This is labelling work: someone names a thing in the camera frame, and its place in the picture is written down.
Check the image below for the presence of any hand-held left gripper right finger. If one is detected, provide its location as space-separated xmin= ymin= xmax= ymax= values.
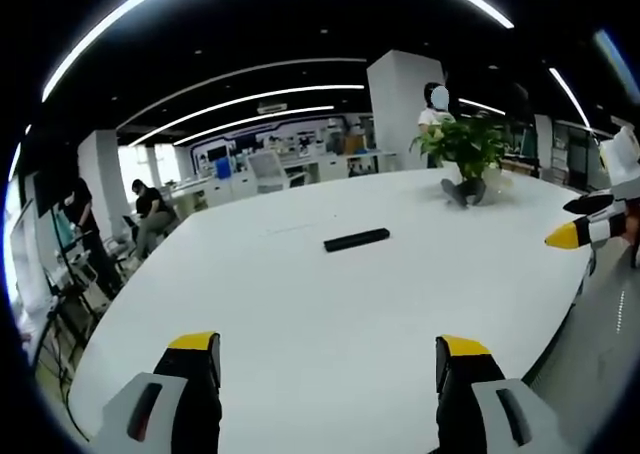
xmin=434 ymin=334 xmax=571 ymax=454

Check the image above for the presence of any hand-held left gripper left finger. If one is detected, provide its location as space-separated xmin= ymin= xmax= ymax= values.
xmin=88 ymin=330 xmax=223 ymax=454

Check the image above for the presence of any black remote control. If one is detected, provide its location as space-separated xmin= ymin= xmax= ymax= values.
xmin=323 ymin=227 xmax=391 ymax=254

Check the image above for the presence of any grey shelving unit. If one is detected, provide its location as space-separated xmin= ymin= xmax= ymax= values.
xmin=548 ymin=120 xmax=609 ymax=191

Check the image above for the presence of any green potted plant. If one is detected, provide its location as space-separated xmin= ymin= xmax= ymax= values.
xmin=408 ymin=115 xmax=516 ymax=209

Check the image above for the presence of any white pillar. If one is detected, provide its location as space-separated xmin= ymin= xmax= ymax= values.
xmin=76 ymin=128 xmax=130 ymax=240
xmin=365 ymin=49 xmax=447 ymax=173

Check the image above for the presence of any white office chair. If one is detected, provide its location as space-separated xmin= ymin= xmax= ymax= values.
xmin=246 ymin=150 xmax=307 ymax=195

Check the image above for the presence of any white cabinet row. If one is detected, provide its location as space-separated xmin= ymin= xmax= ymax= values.
xmin=164 ymin=149 xmax=401 ymax=220

